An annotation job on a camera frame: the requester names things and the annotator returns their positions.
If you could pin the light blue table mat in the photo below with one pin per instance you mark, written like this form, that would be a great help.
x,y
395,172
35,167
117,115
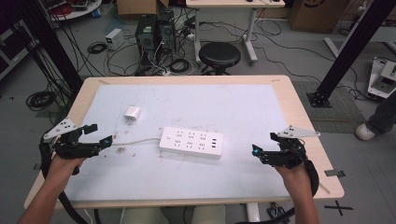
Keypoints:
x,y
199,102

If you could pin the black round stool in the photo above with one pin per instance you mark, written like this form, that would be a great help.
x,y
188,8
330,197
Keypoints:
x,y
219,54

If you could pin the small black device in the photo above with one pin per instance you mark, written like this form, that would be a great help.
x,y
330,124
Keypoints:
x,y
275,211

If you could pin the wooden table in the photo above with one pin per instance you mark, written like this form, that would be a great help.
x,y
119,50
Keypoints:
x,y
305,124

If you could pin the white desk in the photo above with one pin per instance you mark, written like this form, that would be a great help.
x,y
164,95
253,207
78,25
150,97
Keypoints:
x,y
233,3

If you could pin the white power strip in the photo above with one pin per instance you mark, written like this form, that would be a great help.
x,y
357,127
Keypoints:
x,y
191,143

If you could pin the dark floor mat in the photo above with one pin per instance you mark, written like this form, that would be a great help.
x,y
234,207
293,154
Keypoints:
x,y
336,115

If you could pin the black metal stand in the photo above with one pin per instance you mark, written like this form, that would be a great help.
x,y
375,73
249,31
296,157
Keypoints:
x,y
53,40
351,46

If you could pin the cardboard box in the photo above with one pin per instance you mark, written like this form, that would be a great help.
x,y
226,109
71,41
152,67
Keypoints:
x,y
137,6
317,14

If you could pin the white metal device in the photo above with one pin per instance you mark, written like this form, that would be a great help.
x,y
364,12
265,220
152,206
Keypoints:
x,y
381,77

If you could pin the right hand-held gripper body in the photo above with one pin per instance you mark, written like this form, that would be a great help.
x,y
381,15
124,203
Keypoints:
x,y
289,155

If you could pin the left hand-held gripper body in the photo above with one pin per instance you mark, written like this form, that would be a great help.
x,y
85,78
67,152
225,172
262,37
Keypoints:
x,y
73,149

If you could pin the person's left hand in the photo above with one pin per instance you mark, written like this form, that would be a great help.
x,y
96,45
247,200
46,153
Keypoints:
x,y
62,171

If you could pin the round white table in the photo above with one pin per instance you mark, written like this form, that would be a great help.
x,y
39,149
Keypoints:
x,y
77,9

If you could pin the person's right hand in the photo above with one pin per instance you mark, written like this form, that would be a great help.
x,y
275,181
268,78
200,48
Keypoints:
x,y
294,179

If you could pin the white power supply box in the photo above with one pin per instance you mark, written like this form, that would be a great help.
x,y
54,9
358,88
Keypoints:
x,y
114,39

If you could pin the white table leg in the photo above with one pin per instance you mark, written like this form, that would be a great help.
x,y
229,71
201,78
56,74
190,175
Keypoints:
x,y
253,213

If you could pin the black computer tower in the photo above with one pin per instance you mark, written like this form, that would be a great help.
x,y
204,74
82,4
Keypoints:
x,y
146,39
166,31

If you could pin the white charger adapter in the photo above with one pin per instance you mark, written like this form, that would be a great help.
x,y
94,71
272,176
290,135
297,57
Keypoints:
x,y
132,113

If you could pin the grey equipment rack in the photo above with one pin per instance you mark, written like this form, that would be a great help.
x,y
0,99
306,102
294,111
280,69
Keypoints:
x,y
14,46

